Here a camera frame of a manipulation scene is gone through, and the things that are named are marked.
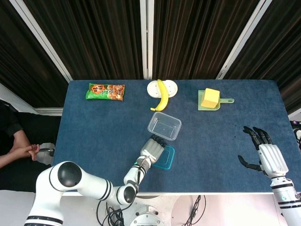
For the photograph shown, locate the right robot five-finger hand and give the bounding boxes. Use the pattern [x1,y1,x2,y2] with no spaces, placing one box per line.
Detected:
[238,126,289,179]

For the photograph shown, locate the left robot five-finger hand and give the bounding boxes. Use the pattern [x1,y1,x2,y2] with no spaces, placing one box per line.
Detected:
[140,134,166,165]

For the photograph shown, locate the teal container lid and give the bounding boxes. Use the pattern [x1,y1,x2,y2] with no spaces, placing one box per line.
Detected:
[151,145,176,170]

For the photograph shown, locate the clear plastic container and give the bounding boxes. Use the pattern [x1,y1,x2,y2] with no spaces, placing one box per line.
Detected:
[147,112,182,142]

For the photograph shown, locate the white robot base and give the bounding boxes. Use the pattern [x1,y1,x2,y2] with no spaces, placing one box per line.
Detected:
[112,195,181,226]

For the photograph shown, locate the white purple device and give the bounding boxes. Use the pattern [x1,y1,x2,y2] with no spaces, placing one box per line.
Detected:
[291,120,301,148]

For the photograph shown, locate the yellow banana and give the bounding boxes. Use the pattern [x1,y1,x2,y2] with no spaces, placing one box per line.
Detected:
[150,79,169,112]

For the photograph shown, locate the dark blue table mat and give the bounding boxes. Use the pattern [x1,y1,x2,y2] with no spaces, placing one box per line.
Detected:
[46,79,301,196]

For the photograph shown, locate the white round plate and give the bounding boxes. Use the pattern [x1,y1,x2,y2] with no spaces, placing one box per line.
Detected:
[147,80,178,99]

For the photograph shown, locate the green orange snack bag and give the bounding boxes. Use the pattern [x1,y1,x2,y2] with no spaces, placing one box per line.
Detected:
[85,82,126,102]

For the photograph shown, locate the light green dustpan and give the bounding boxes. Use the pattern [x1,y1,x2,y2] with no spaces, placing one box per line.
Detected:
[198,89,235,111]

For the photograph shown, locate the yellow sponge block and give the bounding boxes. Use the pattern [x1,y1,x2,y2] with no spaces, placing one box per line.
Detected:
[200,88,221,108]

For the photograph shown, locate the grey metal chair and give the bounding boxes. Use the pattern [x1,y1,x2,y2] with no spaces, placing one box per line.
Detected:
[37,142,56,166]

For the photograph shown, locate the dark brown pleated curtain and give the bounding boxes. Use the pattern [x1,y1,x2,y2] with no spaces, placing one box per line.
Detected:
[223,0,301,116]
[0,0,69,109]
[152,0,261,81]
[23,0,144,81]

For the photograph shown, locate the seated person black clothes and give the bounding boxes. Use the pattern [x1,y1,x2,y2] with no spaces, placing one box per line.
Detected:
[0,100,62,193]

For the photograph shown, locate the thin black cable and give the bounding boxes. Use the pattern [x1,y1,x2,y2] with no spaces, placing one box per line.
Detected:
[183,194,207,226]

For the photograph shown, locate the black cable bundle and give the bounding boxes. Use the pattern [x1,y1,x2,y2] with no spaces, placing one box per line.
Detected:
[97,200,124,226]

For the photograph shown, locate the white frame post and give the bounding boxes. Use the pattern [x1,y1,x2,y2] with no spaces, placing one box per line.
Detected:
[216,0,273,80]
[140,0,155,80]
[9,0,74,83]

